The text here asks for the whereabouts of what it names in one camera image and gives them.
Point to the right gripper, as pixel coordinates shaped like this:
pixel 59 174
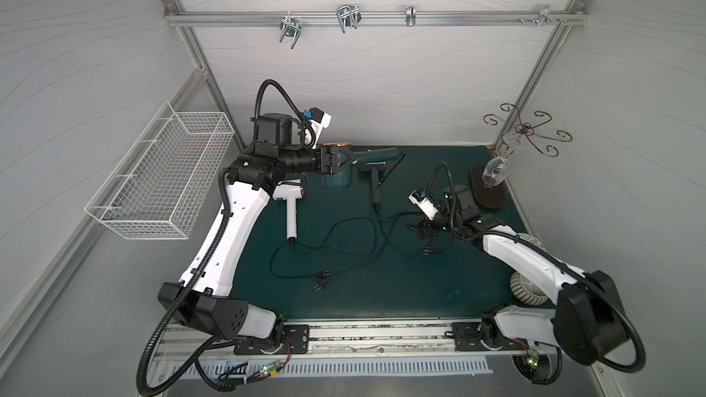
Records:
pixel 433 226

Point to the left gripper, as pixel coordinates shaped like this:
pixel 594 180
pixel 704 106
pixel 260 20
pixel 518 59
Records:
pixel 325 159

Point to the green hair dryer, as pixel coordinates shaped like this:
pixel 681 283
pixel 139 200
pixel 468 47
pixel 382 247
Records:
pixel 358 162

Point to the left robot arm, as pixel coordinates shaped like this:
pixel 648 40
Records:
pixel 285 141

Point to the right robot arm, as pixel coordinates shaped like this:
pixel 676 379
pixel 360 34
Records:
pixel 587 321

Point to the grey hair dryer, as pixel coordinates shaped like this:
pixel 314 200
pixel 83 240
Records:
pixel 375 171

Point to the white hair dryer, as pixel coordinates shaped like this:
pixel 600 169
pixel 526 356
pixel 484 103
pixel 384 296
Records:
pixel 290 191

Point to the green table mat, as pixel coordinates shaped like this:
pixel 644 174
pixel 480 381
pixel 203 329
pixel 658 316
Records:
pixel 352 263

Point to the black ornate jewelry stand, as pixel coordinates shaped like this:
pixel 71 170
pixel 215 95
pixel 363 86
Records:
pixel 488 184

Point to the metal hook clamp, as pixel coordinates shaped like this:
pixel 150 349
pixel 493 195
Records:
pixel 411 16
pixel 348 16
pixel 544 18
pixel 291 28

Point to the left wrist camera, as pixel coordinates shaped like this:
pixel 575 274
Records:
pixel 319 121

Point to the aluminium top rail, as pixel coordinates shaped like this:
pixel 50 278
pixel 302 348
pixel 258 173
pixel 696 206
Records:
pixel 383 19

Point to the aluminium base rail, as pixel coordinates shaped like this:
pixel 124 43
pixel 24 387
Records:
pixel 392 338

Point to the white wire basket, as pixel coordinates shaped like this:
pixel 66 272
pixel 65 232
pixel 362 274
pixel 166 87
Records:
pixel 157 189

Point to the white slotted cable duct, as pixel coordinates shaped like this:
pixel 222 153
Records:
pixel 356 367

